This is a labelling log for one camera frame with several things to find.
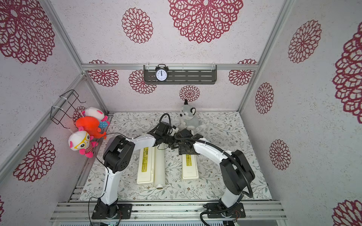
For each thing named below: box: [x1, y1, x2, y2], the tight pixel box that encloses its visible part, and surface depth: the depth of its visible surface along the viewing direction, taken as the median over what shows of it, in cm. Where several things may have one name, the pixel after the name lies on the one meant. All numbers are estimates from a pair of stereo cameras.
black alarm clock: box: [155, 63, 169, 83], surface depth 92 cm
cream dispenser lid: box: [181, 153, 199, 180], surface depth 81 cm
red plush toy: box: [75, 116, 107, 140], surface depth 92 cm
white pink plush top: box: [84, 106, 105, 121], surface depth 97 cm
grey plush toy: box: [178, 98, 199, 131], surface depth 99 cm
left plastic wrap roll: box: [153, 145, 166, 190], surface depth 86 cm
